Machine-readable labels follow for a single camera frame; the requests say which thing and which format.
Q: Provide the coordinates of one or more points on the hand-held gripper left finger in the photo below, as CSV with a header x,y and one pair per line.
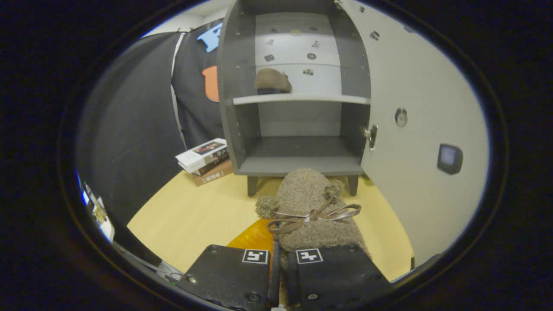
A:
x,y
274,280

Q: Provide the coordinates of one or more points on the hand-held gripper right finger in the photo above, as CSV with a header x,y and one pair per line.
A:
x,y
337,276

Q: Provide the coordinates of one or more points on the brown fuzzy shoe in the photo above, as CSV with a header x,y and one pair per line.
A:
x,y
302,190
271,77

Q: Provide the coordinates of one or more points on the grey shoe cabinet door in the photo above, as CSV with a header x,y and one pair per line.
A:
x,y
414,194

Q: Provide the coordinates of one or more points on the grey shoe cabinet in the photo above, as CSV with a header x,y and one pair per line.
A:
x,y
298,160

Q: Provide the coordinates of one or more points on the brown book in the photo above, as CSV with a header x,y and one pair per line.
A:
x,y
214,175

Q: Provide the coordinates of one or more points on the black book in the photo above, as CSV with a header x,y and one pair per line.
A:
x,y
216,160

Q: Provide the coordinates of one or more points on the white book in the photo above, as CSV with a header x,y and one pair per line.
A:
x,y
194,156

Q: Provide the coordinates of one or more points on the blurred colourful clutter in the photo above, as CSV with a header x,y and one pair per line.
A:
x,y
97,211

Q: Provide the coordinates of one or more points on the black backdrop cloth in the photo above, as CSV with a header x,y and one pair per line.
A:
x,y
129,129

